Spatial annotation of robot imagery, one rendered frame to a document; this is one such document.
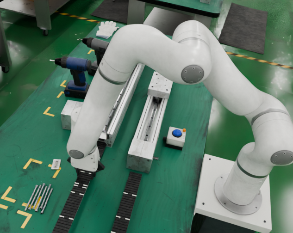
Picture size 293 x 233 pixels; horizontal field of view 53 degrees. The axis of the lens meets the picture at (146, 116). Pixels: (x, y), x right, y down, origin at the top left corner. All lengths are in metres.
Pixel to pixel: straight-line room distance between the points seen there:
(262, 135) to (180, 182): 0.46
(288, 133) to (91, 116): 0.56
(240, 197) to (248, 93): 0.47
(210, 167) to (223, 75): 0.58
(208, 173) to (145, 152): 0.28
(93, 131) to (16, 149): 0.56
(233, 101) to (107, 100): 0.35
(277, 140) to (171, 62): 0.39
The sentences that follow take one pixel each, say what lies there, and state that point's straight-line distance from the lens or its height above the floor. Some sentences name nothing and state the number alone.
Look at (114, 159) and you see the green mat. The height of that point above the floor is 0.78.
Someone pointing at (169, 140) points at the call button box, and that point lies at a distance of 1.34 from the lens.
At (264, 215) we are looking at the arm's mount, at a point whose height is 0.82.
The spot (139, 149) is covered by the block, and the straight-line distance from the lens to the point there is 1.22.
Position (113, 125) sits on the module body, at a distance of 1.32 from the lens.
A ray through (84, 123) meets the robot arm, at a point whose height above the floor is 1.18.
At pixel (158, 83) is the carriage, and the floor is 0.90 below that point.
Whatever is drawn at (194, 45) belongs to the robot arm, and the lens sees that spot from 0.71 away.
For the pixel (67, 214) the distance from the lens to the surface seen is 1.12.
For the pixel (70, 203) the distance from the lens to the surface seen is 1.14.
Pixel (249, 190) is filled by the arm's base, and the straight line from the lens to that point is 1.15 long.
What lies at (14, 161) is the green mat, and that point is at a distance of 1.34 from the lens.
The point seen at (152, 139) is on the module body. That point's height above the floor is 0.86.
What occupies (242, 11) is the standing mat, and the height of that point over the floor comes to 0.01.
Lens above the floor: 1.79
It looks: 42 degrees down
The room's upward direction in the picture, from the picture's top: 9 degrees clockwise
